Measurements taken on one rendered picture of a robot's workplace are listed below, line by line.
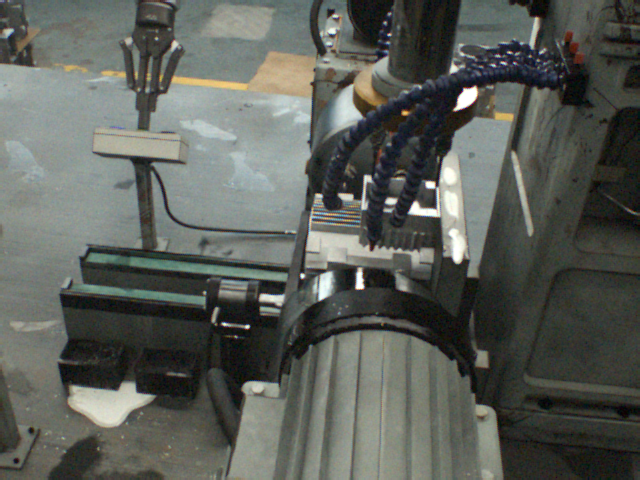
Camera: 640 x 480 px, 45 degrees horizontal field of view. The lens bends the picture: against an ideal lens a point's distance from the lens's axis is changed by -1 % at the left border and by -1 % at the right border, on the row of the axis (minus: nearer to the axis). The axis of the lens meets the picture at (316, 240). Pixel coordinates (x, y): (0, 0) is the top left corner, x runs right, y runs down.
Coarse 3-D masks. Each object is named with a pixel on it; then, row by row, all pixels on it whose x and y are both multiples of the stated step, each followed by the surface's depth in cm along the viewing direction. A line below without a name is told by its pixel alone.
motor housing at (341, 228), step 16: (320, 208) 125; (352, 208) 125; (320, 224) 122; (336, 224) 122; (352, 224) 123; (336, 240) 122; (352, 240) 122; (320, 256) 122; (352, 256) 122; (368, 256) 122; (384, 256) 122; (416, 256) 122; (320, 272) 122; (416, 272) 121
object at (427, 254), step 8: (312, 240) 121; (320, 240) 121; (312, 248) 121; (320, 248) 121; (424, 248) 120; (432, 248) 120; (424, 256) 120; (432, 256) 120; (424, 264) 121; (432, 264) 120
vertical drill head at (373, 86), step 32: (416, 0) 99; (448, 0) 99; (416, 32) 102; (448, 32) 102; (384, 64) 110; (416, 64) 104; (448, 64) 106; (352, 96) 111; (384, 96) 107; (384, 128) 107; (448, 128) 106
